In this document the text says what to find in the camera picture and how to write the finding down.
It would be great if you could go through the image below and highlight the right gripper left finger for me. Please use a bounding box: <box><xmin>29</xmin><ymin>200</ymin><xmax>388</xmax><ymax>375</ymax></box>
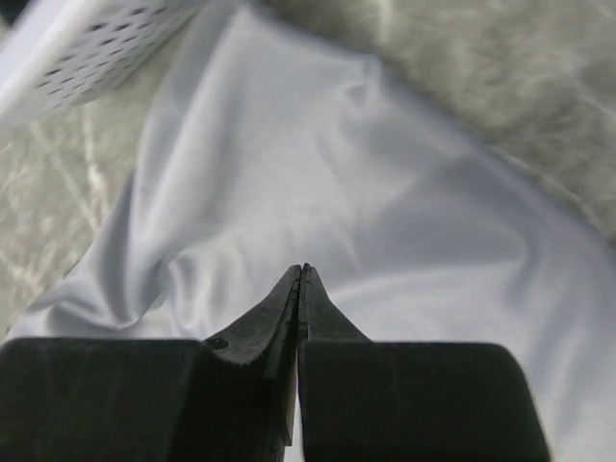
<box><xmin>1</xmin><ymin>266</ymin><xmax>300</xmax><ymax>461</ymax></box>

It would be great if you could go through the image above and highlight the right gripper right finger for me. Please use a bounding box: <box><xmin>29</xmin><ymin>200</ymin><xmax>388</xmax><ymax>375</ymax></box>
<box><xmin>298</xmin><ymin>266</ymin><xmax>551</xmax><ymax>461</ymax></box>

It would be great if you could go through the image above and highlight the grey pillowcase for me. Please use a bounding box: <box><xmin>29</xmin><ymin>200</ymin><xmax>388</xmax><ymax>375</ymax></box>
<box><xmin>9</xmin><ymin>4</ymin><xmax>615</xmax><ymax>461</ymax></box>

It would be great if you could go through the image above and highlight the white plastic basket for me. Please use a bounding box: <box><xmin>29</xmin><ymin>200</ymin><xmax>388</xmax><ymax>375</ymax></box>
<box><xmin>1</xmin><ymin>1</ymin><xmax>204</xmax><ymax>130</ymax></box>

